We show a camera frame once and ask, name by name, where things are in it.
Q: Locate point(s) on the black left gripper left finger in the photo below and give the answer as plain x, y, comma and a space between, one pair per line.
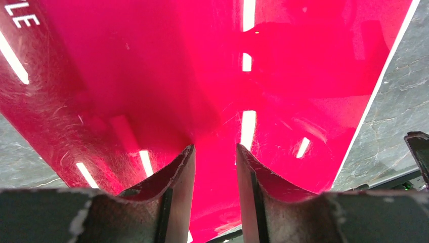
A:
155, 210

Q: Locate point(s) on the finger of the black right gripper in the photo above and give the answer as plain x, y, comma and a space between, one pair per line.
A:
417, 143

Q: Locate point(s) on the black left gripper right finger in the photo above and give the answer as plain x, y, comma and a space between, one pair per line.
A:
275, 210

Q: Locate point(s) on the red file folder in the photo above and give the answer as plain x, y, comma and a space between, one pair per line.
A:
110, 92

